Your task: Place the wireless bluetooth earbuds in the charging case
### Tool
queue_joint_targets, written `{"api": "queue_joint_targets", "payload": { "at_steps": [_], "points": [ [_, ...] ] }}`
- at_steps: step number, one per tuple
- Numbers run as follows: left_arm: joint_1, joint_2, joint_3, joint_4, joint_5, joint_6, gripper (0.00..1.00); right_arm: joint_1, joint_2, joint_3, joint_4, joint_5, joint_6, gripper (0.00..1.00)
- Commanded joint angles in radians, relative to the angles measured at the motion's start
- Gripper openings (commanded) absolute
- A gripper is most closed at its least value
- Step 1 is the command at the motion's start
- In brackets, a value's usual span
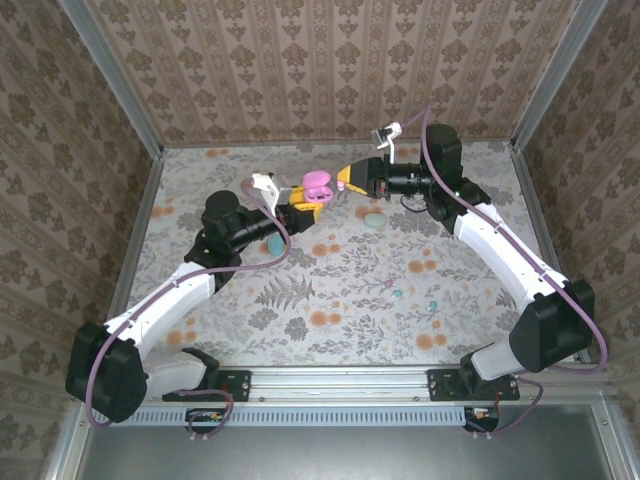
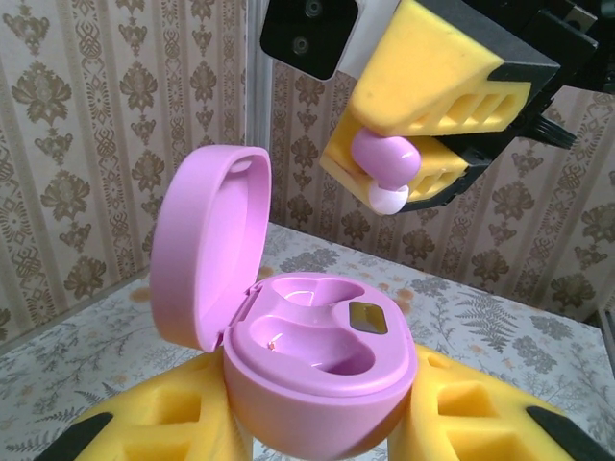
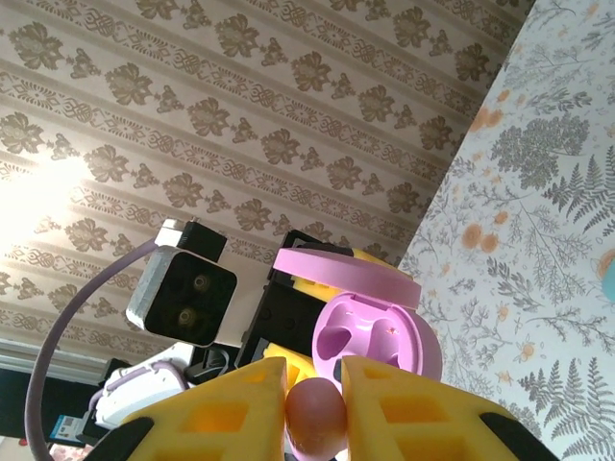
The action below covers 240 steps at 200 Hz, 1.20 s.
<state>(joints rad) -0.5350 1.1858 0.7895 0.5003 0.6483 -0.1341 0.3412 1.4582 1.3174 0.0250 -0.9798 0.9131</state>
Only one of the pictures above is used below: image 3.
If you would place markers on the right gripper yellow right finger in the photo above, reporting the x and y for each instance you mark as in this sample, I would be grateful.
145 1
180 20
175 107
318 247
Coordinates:
408 422

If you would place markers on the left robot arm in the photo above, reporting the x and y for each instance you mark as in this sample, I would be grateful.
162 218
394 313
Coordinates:
139 394

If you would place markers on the blue earbud charging case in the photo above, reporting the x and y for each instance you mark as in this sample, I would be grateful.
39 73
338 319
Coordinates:
609 278

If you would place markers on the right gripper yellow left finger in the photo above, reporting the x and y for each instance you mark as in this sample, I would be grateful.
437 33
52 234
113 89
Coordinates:
216 422

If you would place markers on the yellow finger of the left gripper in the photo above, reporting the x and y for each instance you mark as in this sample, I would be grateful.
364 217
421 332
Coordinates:
298 367
312 289

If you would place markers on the blue printed card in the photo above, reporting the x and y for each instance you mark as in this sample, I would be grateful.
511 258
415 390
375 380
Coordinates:
65 428

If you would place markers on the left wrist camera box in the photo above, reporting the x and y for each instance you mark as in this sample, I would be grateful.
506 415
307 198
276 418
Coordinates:
187 302

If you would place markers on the pink earbud charging case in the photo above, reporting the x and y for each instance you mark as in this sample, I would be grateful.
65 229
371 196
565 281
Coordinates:
375 331

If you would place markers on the aluminium frame profile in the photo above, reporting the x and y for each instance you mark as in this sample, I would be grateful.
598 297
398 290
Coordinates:
48 357

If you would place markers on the pink earbud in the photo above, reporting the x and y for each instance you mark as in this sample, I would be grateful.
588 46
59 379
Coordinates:
314 413

